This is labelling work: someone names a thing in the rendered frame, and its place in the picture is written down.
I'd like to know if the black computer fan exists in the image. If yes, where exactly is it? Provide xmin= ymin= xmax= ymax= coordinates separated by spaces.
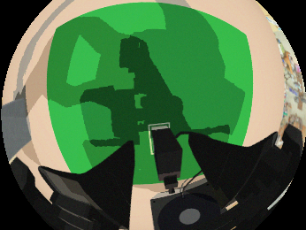
xmin=150 ymin=182 xmax=227 ymax=230

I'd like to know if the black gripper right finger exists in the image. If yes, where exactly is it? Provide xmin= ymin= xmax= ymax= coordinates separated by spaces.
xmin=188 ymin=132 xmax=278 ymax=209

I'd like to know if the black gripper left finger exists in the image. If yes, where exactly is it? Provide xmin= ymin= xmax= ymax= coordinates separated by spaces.
xmin=38 ymin=140 xmax=135 ymax=230

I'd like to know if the black cable with plug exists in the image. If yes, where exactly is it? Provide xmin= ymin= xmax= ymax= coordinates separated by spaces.
xmin=152 ymin=128 xmax=189 ymax=194

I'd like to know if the green circuit board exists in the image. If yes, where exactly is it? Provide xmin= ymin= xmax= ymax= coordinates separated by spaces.
xmin=46 ymin=2 xmax=253 ymax=185

